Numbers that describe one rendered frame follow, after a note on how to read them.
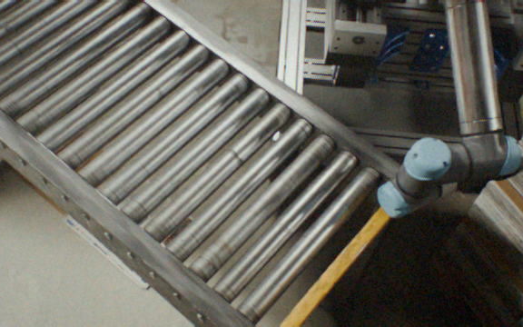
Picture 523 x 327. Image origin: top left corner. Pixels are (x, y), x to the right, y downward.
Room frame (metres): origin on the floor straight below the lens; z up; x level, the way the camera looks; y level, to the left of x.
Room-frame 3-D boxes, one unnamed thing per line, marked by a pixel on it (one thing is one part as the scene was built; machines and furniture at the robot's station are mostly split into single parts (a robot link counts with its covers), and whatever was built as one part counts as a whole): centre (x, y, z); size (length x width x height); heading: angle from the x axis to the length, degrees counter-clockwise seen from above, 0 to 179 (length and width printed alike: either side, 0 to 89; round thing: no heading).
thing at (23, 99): (1.00, 0.46, 0.77); 0.47 x 0.05 x 0.05; 147
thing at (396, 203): (0.70, -0.31, 0.88); 0.11 x 0.08 x 0.09; 127
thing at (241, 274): (0.65, -0.08, 0.77); 0.47 x 0.05 x 0.05; 147
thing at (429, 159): (0.71, -0.33, 0.98); 0.11 x 0.08 x 0.11; 109
